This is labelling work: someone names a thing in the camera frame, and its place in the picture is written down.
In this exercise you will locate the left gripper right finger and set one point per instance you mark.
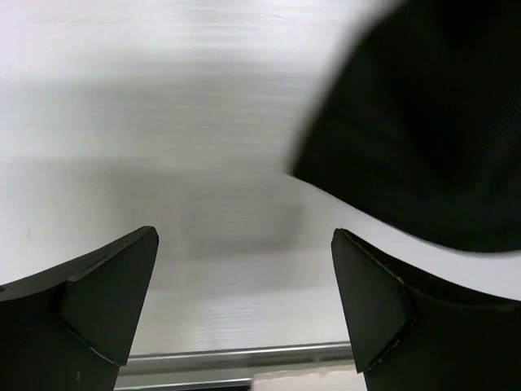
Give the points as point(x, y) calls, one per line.
point(412, 331)

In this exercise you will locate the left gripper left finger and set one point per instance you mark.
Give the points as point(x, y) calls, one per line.
point(71, 327)

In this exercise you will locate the black skirt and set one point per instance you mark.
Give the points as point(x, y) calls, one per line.
point(421, 127)

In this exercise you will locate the aluminium front rail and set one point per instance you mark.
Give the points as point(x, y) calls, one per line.
point(226, 369)

